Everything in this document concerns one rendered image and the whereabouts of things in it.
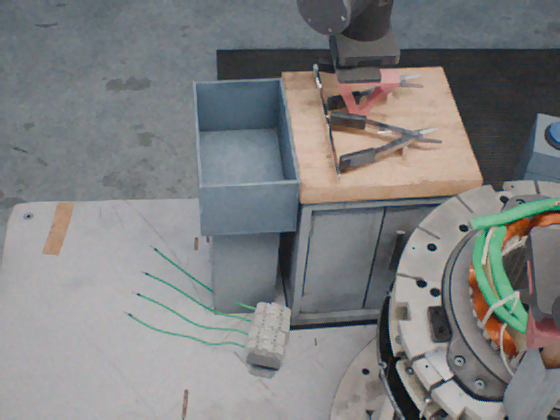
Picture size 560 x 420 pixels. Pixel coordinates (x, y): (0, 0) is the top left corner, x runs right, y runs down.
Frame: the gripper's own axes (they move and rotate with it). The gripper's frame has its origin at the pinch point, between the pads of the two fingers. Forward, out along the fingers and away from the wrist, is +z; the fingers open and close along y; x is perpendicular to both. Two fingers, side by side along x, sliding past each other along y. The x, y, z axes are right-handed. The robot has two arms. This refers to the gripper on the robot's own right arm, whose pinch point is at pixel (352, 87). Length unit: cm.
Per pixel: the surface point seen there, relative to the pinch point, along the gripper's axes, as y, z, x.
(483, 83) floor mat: -115, 110, 76
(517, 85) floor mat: -114, 110, 87
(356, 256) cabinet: 13.0, 15.5, 0.1
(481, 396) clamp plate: 40.5, -2.5, 3.7
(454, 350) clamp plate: 36.1, -2.6, 2.5
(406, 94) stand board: -0.4, 2.0, 6.9
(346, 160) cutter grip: 12.2, -1.2, -2.9
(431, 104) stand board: 1.5, 1.9, 9.5
